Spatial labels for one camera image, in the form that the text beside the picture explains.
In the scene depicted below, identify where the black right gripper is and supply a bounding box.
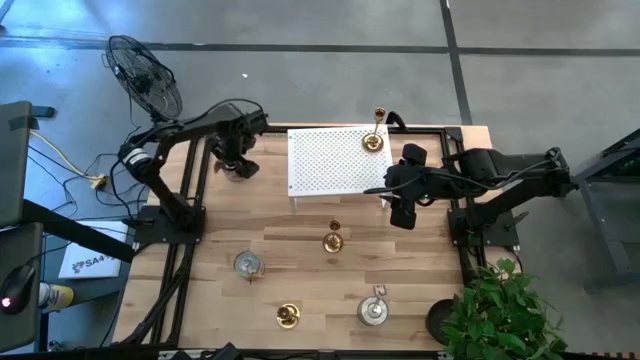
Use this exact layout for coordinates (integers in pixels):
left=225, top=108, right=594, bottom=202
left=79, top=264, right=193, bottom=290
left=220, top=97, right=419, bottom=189
left=383, top=143, right=444, bottom=232

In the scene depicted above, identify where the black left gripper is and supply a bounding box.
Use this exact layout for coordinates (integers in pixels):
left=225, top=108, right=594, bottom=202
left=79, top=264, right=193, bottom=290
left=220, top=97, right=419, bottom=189
left=208, top=127, right=261, bottom=180

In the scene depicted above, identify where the candle tin with orange label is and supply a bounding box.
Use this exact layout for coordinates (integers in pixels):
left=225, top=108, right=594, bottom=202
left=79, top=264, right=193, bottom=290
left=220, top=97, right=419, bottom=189
left=214, top=158, right=251, bottom=184
left=232, top=249, right=266, bottom=286

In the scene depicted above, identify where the tall gold candlestick holder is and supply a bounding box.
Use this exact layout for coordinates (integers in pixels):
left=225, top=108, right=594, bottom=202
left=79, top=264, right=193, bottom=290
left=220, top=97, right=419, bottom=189
left=361, top=106, right=387, bottom=154
left=322, top=218, right=345, bottom=254

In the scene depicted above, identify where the silver metal candle tin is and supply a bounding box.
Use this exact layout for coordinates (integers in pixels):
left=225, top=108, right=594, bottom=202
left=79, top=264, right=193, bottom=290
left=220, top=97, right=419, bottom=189
left=356, top=284, right=390, bottom=327

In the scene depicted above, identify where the white perforated metal shelf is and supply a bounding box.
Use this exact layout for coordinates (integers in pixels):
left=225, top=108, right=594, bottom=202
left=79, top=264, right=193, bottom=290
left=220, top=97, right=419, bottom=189
left=286, top=124, right=398, bottom=214

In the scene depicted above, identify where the black floor fan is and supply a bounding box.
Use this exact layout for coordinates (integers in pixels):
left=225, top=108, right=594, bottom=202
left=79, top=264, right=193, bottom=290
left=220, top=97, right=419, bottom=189
left=102, top=34, right=184, bottom=132

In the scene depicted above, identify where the black plant pot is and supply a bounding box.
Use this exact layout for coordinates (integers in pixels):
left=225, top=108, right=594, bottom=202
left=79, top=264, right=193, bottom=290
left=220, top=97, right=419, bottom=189
left=425, top=298, right=456, bottom=346

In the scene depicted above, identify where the short gold candlestick holder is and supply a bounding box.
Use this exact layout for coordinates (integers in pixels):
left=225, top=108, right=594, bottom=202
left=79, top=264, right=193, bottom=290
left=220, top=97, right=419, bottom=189
left=276, top=302, right=302, bottom=330

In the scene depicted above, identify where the green leafy plant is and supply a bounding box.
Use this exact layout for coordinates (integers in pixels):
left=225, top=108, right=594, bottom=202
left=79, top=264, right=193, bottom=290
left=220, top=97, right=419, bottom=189
left=439, top=257, right=569, bottom=360

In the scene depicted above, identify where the black desk beam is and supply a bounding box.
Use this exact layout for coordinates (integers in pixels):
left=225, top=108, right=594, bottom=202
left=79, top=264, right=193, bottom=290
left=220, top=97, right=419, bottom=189
left=19, top=198, right=137, bottom=265

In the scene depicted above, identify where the white paper sheet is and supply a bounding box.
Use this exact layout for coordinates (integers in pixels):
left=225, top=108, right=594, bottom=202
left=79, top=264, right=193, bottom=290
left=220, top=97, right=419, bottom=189
left=58, top=219, right=131, bottom=280

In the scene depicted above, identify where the yellow and white spray can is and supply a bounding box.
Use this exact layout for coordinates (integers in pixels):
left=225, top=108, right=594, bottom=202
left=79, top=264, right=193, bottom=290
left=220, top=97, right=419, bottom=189
left=38, top=282, right=75, bottom=311

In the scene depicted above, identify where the black metal cart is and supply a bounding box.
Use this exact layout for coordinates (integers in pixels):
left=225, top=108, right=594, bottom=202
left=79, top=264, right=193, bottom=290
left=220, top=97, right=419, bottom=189
left=572, top=127, right=640, bottom=294

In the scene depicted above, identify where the dark grey monitor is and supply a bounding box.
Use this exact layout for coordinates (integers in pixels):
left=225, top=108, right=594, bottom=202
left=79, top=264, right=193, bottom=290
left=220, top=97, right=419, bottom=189
left=0, top=99, right=34, bottom=229

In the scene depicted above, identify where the dark grey desk top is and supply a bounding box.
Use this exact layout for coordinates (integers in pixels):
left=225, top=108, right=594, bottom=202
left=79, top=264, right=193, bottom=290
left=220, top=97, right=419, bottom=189
left=0, top=222, right=45, bottom=354

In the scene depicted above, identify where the black computer mouse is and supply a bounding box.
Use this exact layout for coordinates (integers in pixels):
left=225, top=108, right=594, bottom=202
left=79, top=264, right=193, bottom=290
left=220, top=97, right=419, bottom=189
left=0, top=263, right=37, bottom=315

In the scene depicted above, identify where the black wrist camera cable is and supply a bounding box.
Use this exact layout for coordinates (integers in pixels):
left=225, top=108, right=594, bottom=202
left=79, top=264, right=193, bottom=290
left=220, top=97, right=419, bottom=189
left=363, top=183, right=401, bottom=196

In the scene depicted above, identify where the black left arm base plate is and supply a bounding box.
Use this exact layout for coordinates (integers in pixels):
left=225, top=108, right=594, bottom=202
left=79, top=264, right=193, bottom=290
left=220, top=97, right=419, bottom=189
left=132, top=204, right=206, bottom=246

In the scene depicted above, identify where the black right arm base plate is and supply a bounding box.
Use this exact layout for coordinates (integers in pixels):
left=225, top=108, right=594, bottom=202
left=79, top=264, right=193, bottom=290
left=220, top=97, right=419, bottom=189
left=447, top=207, right=521, bottom=247

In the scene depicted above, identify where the black fan power cable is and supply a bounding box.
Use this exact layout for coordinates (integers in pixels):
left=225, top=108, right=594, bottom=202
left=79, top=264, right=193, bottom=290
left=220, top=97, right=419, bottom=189
left=79, top=94, right=144, bottom=176

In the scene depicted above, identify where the yellow cable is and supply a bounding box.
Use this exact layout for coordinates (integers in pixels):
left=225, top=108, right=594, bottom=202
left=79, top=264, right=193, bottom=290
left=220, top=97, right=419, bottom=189
left=29, top=128, right=101, bottom=180

